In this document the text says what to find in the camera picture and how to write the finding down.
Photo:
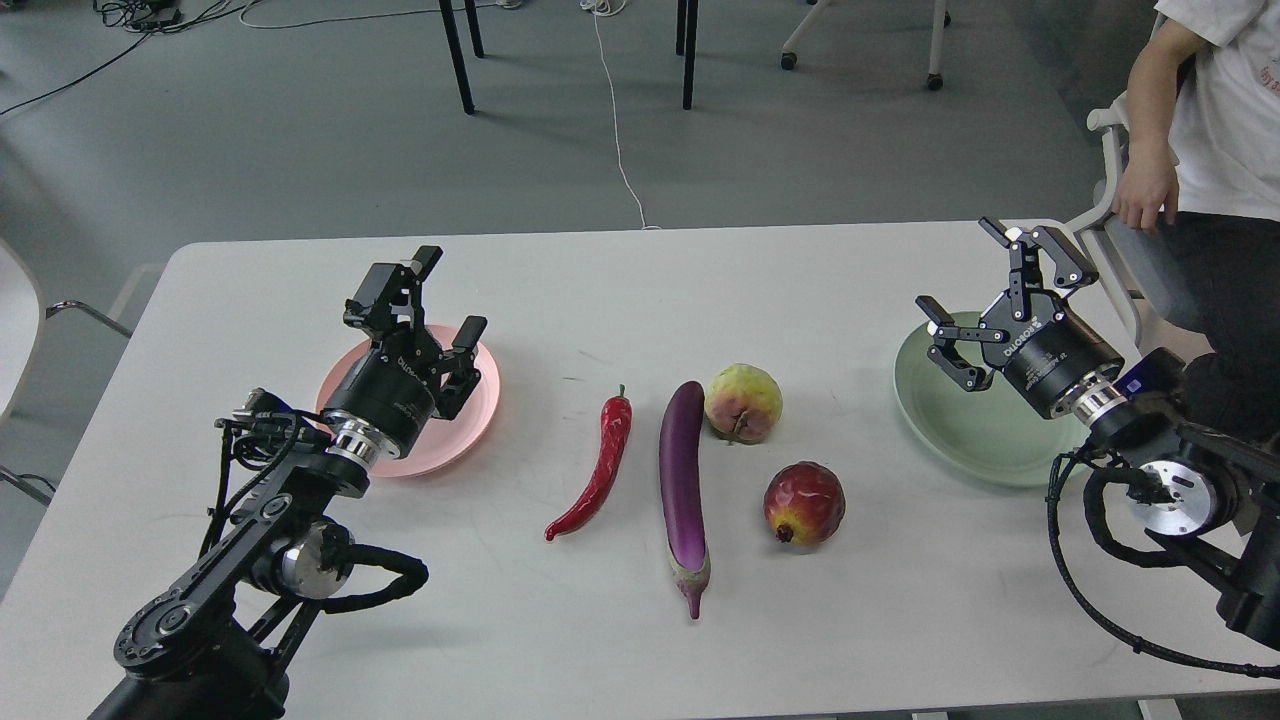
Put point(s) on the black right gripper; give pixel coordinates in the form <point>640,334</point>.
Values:
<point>1030,335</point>

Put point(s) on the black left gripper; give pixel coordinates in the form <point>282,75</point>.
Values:
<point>381,405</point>

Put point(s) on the red chili pepper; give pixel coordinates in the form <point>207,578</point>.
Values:
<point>615,421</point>

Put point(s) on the red pomegranate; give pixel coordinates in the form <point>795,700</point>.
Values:
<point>804,504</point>

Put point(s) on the purple eggplant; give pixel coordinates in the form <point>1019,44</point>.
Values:
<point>679,478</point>

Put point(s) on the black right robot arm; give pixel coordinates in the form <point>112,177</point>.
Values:
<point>1163,492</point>

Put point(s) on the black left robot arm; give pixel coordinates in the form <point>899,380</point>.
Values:
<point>217,643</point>

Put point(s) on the person's hand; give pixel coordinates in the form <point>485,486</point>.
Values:
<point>1147,197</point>

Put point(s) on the pink plate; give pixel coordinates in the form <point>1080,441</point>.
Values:
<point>441,441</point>

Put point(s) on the light green plate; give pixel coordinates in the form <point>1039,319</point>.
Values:
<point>993,436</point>

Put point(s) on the white office chair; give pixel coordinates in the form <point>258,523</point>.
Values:
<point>1136,269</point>

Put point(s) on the person in white shirt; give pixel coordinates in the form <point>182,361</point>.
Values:
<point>1202,96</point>

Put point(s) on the black table leg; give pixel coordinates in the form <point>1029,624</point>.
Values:
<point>453,40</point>
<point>686,46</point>

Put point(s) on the white rolling chair base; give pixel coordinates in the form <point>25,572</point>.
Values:
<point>825,39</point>

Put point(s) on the white chair at left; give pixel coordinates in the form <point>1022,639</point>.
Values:
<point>23,315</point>

